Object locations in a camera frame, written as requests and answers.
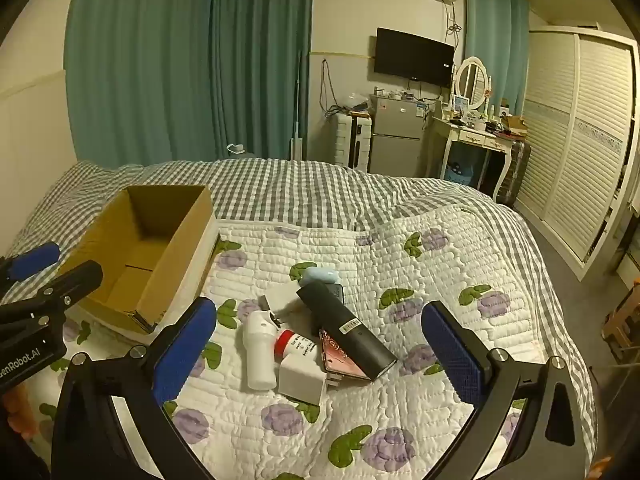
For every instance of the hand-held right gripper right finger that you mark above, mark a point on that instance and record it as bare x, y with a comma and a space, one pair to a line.
452, 360

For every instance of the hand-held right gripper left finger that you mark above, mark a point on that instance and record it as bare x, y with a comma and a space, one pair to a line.
185, 355

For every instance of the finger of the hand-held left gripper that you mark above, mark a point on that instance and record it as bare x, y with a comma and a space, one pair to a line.
35, 260
75, 280

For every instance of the white massage gun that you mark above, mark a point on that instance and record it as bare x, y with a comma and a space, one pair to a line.
260, 355

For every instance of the brown cardboard box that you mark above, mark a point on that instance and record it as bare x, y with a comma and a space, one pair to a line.
150, 210

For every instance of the pink phone case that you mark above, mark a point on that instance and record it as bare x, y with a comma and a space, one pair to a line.
345, 360

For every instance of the red-capped white bottle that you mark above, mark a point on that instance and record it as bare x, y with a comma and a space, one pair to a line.
300, 347

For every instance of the small white box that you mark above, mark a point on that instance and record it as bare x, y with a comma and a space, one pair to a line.
300, 377

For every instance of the black cylinder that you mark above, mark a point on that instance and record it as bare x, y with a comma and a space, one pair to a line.
340, 325

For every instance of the light blue earbud case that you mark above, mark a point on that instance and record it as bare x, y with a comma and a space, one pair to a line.
317, 275

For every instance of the white floral quilt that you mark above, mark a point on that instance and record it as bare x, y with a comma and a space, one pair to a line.
400, 260

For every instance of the brown wooden rack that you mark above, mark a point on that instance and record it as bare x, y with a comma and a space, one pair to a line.
622, 320

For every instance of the blue bin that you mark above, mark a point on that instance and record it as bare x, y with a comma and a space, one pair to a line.
457, 172

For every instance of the grey checked bed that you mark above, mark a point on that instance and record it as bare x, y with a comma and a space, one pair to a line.
280, 185

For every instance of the dark suitcase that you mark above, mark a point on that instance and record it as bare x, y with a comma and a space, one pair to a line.
515, 170

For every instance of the white vanity table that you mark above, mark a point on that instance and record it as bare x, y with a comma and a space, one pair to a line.
472, 137

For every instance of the teal curtain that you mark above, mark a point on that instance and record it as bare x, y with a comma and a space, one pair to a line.
492, 35
140, 60
265, 60

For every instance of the grey refrigerator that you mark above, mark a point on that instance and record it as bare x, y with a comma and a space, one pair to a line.
397, 140

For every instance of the white suitcase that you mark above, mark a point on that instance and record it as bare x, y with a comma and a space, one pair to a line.
347, 140

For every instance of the white louvered wardrobe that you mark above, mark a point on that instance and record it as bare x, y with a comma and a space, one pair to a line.
575, 135

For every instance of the clear plastic bag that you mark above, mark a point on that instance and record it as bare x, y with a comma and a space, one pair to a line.
359, 102

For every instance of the white oval mirror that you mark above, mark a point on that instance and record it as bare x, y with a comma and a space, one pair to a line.
472, 80

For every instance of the black wall television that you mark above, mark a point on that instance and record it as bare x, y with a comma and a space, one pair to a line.
415, 57

